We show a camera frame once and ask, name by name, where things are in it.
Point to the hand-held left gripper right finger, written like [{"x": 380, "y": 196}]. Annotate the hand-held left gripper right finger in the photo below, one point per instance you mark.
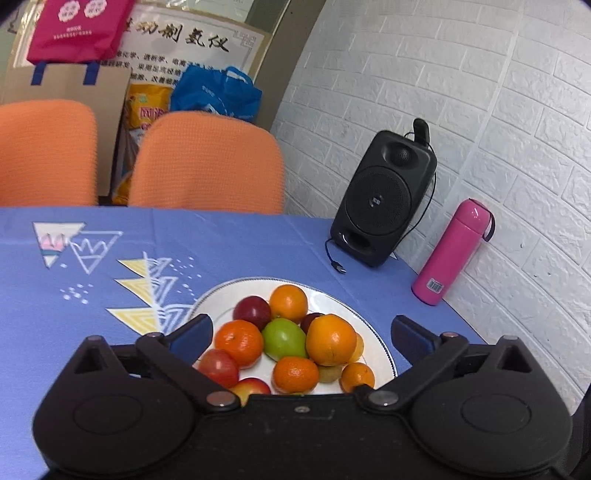
[{"x": 412, "y": 339}]

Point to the tangerine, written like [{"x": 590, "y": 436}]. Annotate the tangerine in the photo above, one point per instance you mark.
[
  {"x": 295, "y": 374},
  {"x": 358, "y": 376},
  {"x": 238, "y": 342}
]

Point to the orange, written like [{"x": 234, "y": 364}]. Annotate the orange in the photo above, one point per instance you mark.
[
  {"x": 288, "y": 302},
  {"x": 358, "y": 348},
  {"x": 331, "y": 339}
]

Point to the orange chair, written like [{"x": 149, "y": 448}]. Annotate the orange chair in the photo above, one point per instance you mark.
[
  {"x": 46, "y": 152},
  {"x": 207, "y": 161}
]

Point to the blue plastic bag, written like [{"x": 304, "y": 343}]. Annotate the blue plastic bag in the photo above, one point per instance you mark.
[{"x": 212, "y": 94}]

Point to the calligraphy wall poster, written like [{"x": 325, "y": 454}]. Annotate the calligraphy wall poster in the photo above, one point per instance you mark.
[{"x": 184, "y": 41}]

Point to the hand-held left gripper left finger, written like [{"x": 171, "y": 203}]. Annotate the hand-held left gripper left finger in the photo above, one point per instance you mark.
[{"x": 191, "y": 339}]

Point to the red yellow nectarine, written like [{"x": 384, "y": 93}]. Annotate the red yellow nectarine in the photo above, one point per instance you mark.
[
  {"x": 249, "y": 390},
  {"x": 218, "y": 368}
]

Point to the magenta tote bag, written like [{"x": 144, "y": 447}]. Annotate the magenta tote bag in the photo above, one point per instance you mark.
[{"x": 78, "y": 32}]

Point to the yellow snack packet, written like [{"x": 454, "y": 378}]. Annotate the yellow snack packet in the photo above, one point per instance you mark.
[{"x": 143, "y": 110}]

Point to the white plate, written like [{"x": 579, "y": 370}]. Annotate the white plate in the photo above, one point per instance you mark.
[{"x": 217, "y": 304}]

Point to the dark red plum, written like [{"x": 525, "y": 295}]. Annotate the dark red plum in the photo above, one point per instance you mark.
[
  {"x": 251, "y": 311},
  {"x": 310, "y": 319}
]

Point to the blue printed tablecloth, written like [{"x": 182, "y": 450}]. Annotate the blue printed tablecloth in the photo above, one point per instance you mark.
[{"x": 231, "y": 249}]

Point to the green jujube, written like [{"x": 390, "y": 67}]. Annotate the green jujube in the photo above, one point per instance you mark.
[{"x": 284, "y": 339}]

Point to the longan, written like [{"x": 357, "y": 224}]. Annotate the longan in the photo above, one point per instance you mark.
[{"x": 330, "y": 373}]

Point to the pink bottle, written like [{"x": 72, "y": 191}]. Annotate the pink bottle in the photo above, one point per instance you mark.
[{"x": 448, "y": 258}]

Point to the brown paper bag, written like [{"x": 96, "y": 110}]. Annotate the brown paper bag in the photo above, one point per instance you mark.
[{"x": 64, "y": 83}]

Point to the black speaker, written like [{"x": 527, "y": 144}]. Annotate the black speaker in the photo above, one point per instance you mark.
[{"x": 378, "y": 203}]

